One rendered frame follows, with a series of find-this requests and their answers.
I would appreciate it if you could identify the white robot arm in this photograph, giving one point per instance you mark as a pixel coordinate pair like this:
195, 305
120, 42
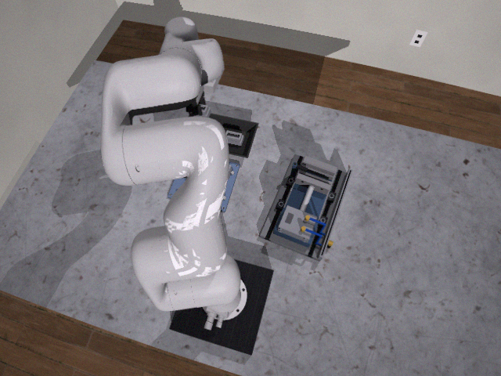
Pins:
195, 148

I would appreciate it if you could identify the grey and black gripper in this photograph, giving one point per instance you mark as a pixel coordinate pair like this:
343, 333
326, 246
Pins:
199, 100

